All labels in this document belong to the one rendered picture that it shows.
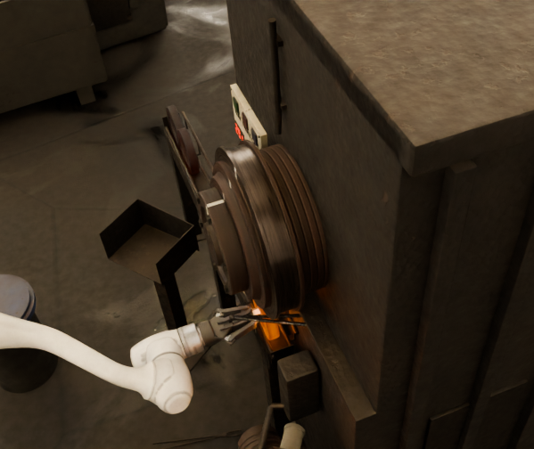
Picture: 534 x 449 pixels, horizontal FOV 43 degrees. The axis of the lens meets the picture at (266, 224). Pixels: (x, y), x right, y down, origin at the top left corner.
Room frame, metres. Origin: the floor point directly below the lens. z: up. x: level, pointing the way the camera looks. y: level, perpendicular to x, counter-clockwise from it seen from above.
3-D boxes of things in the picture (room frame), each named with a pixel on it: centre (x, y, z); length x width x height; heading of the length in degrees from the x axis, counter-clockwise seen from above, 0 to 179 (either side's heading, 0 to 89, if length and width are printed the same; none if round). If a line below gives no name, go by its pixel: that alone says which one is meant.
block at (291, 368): (0.99, -0.05, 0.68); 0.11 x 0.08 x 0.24; 106
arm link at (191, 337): (1.15, 0.25, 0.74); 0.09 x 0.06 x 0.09; 16
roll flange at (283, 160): (1.24, -0.05, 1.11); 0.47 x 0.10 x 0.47; 16
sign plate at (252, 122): (1.57, 0.02, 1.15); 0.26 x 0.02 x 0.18; 16
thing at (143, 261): (1.64, 0.42, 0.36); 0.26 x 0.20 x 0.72; 51
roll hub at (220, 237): (1.19, 0.12, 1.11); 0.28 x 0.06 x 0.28; 16
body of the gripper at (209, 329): (1.17, 0.18, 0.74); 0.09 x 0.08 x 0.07; 106
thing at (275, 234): (1.22, 0.03, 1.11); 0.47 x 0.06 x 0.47; 16
